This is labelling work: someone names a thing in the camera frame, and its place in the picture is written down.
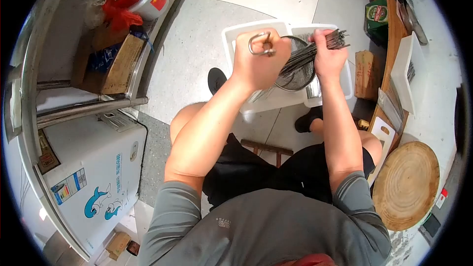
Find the person's right hand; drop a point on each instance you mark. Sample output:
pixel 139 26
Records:
pixel 329 62

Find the person's left hand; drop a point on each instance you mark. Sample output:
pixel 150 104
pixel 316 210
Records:
pixel 258 66

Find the person's left fingers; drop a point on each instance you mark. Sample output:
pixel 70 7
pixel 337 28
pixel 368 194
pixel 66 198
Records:
pixel 266 35

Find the person's right fingers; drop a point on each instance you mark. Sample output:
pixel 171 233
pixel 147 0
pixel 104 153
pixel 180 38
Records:
pixel 325 38

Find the bundle of metal skewers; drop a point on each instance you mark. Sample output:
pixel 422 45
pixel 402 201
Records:
pixel 300 57

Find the small white plastic tray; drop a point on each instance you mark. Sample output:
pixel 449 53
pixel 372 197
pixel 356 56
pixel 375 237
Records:
pixel 347 81

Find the brown printed cardboard box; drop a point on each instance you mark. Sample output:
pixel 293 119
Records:
pixel 365 75

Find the green carton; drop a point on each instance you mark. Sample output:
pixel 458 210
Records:
pixel 377 16

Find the large white plastic tray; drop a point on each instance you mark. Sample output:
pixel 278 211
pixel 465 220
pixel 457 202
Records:
pixel 281 101

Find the long brown wooden plank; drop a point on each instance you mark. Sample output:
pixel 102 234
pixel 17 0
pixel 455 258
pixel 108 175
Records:
pixel 393 29

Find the white plastic tray standing upright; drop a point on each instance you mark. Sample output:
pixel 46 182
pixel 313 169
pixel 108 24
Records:
pixel 402 70

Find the wooden stool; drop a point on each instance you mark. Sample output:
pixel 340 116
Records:
pixel 266 147

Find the red plastic bag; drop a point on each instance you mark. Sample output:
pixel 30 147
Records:
pixel 122 16

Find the open brown cardboard box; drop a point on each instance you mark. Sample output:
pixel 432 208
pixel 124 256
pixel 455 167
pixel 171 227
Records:
pixel 122 66

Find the blue packet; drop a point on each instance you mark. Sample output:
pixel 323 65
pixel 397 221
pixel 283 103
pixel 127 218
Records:
pixel 103 59

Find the round wooden chopping board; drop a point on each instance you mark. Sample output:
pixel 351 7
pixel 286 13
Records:
pixel 406 184

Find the person's body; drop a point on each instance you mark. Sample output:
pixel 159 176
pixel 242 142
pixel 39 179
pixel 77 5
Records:
pixel 258 229

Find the white dolphin print chest freezer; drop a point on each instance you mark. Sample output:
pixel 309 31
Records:
pixel 99 162

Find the stainless steel work table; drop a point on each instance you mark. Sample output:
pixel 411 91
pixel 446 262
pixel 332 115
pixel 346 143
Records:
pixel 33 51

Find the small cardboard box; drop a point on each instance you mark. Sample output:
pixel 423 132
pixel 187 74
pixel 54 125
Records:
pixel 118 244

